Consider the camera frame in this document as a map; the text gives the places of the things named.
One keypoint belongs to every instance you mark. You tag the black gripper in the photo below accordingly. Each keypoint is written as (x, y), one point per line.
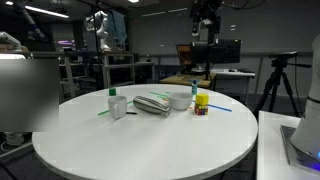
(208, 11)

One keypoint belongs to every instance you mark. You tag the silver metal bottle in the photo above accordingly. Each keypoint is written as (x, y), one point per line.
(150, 105)

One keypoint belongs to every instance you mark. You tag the dark background robot arm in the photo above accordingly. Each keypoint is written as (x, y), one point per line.
(28, 18)

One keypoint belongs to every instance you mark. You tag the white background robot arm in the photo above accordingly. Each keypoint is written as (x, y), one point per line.
(10, 38)

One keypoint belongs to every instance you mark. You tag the small blue sanitizer bottle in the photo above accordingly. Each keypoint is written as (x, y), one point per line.
(194, 88)

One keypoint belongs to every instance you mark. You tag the black computer monitor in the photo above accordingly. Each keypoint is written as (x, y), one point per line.
(223, 51)

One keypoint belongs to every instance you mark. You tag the monitor with orange screen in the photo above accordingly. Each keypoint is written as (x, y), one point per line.
(183, 55)

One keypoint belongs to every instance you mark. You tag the white office desk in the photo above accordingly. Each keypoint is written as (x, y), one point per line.
(233, 73)

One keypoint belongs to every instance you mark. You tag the wooden table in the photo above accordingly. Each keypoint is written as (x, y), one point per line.
(180, 80)

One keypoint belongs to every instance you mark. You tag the yellow cube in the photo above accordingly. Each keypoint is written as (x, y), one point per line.
(202, 99)

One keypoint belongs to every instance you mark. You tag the blue straw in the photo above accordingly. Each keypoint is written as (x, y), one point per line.
(220, 108)

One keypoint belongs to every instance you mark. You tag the white bowl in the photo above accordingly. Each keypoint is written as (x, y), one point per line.
(180, 101)

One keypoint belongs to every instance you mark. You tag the multicoloured Rubik's cube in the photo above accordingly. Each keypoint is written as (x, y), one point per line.
(201, 110)

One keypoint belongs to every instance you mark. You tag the green straw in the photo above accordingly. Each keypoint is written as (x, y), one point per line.
(162, 97)
(103, 112)
(156, 94)

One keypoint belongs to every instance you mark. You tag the orange straw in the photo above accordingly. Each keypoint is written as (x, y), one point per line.
(165, 99)

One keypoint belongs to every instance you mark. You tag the blue hanging cloth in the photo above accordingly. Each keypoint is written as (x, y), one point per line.
(118, 26)

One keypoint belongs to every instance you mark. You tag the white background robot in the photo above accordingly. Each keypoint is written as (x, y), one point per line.
(103, 33)

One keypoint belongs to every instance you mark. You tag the black pen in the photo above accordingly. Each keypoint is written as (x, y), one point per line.
(131, 113)

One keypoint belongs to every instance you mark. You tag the small green cube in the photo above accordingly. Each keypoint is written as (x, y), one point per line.
(112, 92)

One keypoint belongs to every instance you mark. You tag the white mug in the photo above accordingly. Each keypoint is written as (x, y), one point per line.
(118, 106)

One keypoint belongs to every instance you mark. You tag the round white table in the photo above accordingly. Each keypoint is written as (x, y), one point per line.
(150, 146)

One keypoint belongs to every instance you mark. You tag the white robot mounting table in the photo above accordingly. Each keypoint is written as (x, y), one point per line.
(270, 150)

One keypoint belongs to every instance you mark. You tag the ceiling light strip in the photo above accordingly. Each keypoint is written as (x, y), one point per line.
(43, 11)

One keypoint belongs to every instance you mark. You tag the black camera tripod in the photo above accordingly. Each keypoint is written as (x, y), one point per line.
(275, 78)

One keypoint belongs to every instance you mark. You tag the metal frame shelf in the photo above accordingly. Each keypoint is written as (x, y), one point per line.
(106, 71)

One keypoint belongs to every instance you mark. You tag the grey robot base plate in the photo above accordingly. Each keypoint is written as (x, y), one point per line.
(293, 156)

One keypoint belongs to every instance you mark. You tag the metal frame table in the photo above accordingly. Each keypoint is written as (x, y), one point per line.
(69, 76)

